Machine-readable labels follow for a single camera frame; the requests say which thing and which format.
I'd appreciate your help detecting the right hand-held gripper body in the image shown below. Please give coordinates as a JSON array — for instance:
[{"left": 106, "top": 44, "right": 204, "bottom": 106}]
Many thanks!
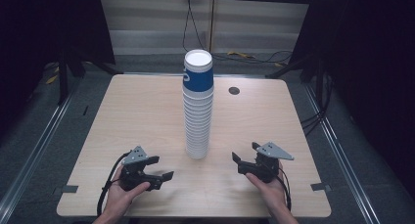
[{"left": 253, "top": 141, "right": 295, "bottom": 184}]

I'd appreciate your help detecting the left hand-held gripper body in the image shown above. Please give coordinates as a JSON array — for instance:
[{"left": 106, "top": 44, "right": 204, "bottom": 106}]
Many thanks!
[{"left": 118, "top": 145, "right": 155, "bottom": 192}]

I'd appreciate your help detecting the stack of paper cups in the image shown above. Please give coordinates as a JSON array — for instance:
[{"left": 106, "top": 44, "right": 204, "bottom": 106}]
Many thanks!
[{"left": 181, "top": 49, "right": 215, "bottom": 160}]

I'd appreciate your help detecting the person's left hand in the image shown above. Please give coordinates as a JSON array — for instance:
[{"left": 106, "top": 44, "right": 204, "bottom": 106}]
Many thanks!
[{"left": 105, "top": 164, "right": 152, "bottom": 217}]

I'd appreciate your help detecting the person's right hand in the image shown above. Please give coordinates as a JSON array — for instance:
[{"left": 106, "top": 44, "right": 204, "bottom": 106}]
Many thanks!
[{"left": 245, "top": 161, "right": 289, "bottom": 213}]

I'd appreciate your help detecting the grey tape piece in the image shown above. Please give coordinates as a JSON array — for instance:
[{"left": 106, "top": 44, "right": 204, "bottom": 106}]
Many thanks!
[
  {"left": 309, "top": 182, "right": 332, "bottom": 192},
  {"left": 53, "top": 184, "right": 79, "bottom": 195}
]

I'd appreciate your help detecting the black metal stand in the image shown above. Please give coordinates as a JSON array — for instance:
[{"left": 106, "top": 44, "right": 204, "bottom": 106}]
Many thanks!
[
  {"left": 264, "top": 54, "right": 327, "bottom": 100},
  {"left": 57, "top": 52, "right": 123, "bottom": 106}
]

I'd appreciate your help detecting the black curtain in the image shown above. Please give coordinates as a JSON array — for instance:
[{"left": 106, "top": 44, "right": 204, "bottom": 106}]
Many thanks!
[
  {"left": 288, "top": 0, "right": 415, "bottom": 199},
  {"left": 0, "top": 0, "right": 115, "bottom": 144}
]

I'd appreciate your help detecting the left hand-held gripper black cable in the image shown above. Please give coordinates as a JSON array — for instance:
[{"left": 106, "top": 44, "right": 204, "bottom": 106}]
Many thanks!
[{"left": 96, "top": 150, "right": 132, "bottom": 217}]

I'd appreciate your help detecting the hand-held gripper black cable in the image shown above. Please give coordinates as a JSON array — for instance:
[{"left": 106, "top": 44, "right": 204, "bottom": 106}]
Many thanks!
[
  {"left": 275, "top": 166, "right": 293, "bottom": 212},
  {"left": 96, "top": 150, "right": 132, "bottom": 217}
]

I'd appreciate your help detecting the right hand-held gripper black cable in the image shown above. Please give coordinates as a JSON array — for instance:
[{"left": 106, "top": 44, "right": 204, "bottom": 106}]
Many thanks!
[{"left": 275, "top": 166, "right": 293, "bottom": 212}]

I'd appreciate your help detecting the bundle of black cables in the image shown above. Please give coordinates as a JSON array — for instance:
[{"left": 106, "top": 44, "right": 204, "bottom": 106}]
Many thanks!
[{"left": 300, "top": 71, "right": 335, "bottom": 137}]

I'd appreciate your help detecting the metal floor rail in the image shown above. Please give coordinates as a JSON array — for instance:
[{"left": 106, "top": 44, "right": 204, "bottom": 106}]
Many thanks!
[
  {"left": 302, "top": 83, "right": 383, "bottom": 224},
  {"left": 0, "top": 93, "right": 76, "bottom": 220}
]

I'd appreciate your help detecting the black floor cable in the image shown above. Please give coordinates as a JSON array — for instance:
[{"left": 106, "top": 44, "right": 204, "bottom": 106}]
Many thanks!
[{"left": 210, "top": 50, "right": 294, "bottom": 65}]

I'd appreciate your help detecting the black hanging cable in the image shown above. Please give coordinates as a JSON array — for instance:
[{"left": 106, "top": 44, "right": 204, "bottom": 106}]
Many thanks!
[{"left": 181, "top": 0, "right": 209, "bottom": 54}]

